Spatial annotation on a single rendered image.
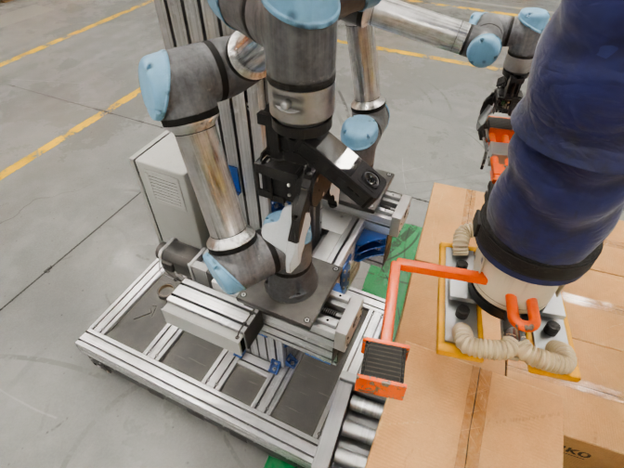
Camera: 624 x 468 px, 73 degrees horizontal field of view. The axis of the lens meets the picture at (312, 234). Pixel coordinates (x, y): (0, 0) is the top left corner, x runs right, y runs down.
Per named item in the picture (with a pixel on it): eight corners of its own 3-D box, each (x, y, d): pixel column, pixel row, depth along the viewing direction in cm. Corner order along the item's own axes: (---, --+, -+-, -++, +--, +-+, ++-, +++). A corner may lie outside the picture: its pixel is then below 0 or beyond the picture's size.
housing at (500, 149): (510, 169, 124) (515, 156, 121) (486, 166, 126) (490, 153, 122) (508, 156, 129) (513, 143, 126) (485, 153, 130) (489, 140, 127)
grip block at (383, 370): (402, 401, 75) (407, 388, 71) (354, 390, 76) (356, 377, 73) (406, 358, 81) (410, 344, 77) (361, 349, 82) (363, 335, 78)
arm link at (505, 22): (468, 19, 109) (513, 25, 106) (473, 6, 117) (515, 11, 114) (461, 50, 115) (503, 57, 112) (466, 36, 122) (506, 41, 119)
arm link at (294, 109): (346, 70, 48) (316, 101, 42) (344, 107, 51) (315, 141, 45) (286, 58, 50) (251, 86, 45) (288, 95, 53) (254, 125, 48)
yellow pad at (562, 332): (578, 383, 88) (589, 371, 84) (526, 373, 90) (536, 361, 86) (552, 264, 112) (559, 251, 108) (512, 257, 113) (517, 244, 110)
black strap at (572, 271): (607, 292, 77) (618, 278, 74) (474, 269, 81) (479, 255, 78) (580, 211, 92) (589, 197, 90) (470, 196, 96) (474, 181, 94)
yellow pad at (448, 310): (483, 364, 91) (489, 352, 88) (435, 355, 93) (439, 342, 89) (476, 252, 115) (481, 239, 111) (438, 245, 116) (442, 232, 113)
